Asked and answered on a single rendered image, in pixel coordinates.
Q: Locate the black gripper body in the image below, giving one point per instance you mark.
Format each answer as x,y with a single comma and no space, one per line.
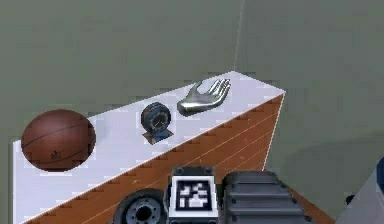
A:
141,208

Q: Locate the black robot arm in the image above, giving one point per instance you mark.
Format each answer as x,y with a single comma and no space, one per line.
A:
253,200

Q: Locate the brown basketball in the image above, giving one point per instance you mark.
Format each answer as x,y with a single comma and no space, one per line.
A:
58,140

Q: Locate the silver hand statue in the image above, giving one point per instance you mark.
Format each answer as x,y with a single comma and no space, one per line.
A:
201,98

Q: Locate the blue and grey bed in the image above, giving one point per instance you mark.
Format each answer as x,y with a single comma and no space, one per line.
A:
366,203

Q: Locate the white-topped brown chest of drawers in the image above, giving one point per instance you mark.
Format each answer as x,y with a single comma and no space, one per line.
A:
166,143

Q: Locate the blue round desk clock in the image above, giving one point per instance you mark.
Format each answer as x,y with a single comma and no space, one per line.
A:
156,121

